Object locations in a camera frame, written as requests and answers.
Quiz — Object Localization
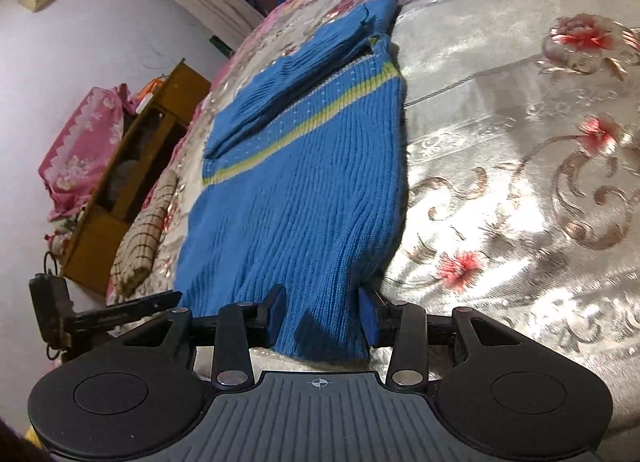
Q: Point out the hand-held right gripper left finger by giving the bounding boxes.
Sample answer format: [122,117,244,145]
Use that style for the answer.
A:
[117,285,288,390]

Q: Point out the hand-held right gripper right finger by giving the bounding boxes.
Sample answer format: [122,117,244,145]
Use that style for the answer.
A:
[357,286,526,388]

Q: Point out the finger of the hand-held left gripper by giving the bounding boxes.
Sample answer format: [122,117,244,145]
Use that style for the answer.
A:
[67,291,182,340]

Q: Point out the blue striped knit sweater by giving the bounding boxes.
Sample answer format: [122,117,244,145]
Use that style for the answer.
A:
[172,0,411,363]

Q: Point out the wooden bedside cabinet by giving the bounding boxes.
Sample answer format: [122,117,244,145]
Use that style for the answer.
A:
[60,58,213,300]

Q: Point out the checked beige folded cloth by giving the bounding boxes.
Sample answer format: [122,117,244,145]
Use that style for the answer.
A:
[111,169,180,297]

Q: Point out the pink floral quilt bundle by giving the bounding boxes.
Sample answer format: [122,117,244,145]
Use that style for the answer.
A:
[39,83,138,263]

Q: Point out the floral satin bedspread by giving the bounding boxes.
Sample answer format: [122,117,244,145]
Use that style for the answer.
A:
[105,0,640,443]

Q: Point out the orange and white item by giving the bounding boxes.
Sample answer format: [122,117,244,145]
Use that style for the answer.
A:
[137,75,168,110]

